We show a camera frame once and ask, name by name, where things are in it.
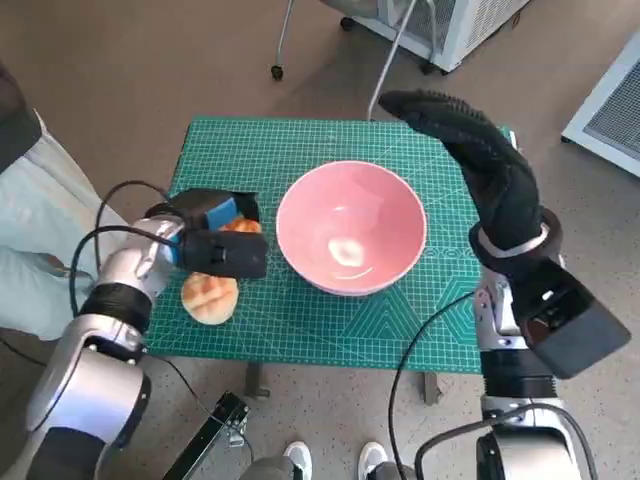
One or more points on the black left robot hand blue tape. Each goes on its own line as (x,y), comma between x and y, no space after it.
(195,210)

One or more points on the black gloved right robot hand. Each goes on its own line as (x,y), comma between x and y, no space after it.
(500,190)

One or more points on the long braided toy bread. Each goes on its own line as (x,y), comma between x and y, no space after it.
(245,226)

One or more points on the round scored toy bread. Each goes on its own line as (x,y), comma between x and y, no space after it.
(210,300)

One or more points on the pink bowl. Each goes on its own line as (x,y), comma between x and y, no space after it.
(350,210)

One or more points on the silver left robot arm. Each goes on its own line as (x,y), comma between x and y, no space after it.
(85,380)

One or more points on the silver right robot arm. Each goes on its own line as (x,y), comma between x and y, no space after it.
(520,440)

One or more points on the white framed mesh unit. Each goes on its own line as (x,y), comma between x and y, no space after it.
(610,110)

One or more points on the person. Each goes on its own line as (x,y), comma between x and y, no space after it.
(40,215)

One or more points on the white mesh cabinet on castors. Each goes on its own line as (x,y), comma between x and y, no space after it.
(470,35)

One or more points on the green cutting mat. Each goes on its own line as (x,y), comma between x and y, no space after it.
(310,325)

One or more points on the grey table leg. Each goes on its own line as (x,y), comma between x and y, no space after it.
(431,387)
(256,380)

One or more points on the white shoe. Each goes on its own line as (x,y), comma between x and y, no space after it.
(371,457)
(299,457)

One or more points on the person's leg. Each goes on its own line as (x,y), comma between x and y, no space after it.
(270,470)
(395,472)

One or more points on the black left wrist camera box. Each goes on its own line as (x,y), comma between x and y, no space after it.
(235,255)

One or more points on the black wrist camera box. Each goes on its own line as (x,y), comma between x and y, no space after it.
(235,255)
(575,320)

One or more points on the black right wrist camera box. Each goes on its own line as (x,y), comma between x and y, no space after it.
(575,320)

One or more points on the silver metal frame chair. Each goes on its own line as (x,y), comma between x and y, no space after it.
(387,65)

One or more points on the black metal bar with bracket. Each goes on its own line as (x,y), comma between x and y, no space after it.
(205,440)

